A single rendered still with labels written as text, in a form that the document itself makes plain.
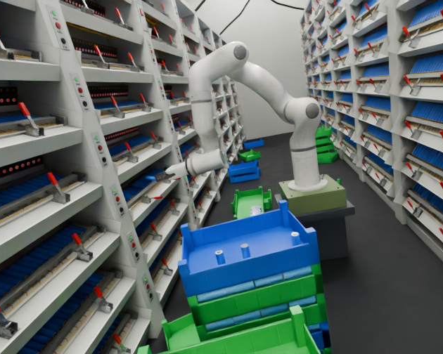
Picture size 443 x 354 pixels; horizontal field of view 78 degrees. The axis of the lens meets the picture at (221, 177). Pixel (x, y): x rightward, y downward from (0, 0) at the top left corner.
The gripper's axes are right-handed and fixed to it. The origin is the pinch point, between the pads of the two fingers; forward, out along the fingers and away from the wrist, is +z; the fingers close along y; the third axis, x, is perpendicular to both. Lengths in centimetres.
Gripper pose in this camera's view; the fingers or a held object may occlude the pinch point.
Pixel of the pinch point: (160, 176)
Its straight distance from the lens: 132.5
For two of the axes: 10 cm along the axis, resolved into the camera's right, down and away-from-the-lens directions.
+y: -1.7, 3.1, -9.3
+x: 3.3, 9.1, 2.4
